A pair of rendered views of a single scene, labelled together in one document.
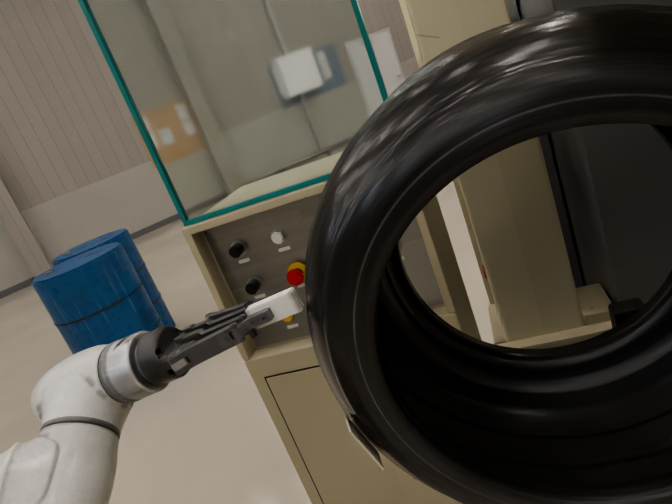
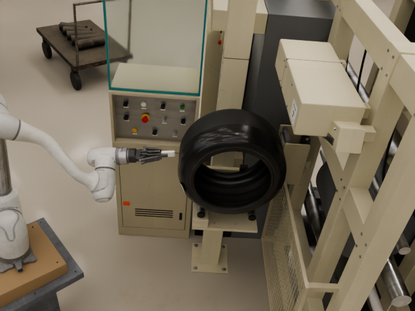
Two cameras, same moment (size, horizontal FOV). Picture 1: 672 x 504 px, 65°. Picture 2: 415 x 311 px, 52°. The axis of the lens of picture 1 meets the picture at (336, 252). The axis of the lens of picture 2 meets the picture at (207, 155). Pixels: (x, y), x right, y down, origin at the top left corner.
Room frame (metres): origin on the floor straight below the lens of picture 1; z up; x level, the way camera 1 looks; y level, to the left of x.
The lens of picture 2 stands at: (-1.05, 0.53, 2.57)
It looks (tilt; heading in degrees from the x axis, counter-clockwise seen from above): 38 degrees down; 339
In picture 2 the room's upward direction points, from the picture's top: 6 degrees clockwise
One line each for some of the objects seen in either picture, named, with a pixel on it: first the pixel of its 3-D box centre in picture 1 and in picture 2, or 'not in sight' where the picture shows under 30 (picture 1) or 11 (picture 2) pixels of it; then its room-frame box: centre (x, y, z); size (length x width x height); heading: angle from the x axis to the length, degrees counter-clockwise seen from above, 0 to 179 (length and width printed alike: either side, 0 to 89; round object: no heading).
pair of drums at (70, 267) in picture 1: (112, 305); not in sight; (4.04, 1.79, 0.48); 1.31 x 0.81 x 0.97; 26
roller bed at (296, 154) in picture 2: not in sight; (289, 154); (0.69, -0.67, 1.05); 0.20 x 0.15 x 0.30; 162
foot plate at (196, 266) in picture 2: not in sight; (209, 257); (0.84, -0.30, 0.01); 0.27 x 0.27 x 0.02; 72
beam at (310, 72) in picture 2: not in sight; (313, 83); (0.38, -0.49, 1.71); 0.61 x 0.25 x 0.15; 162
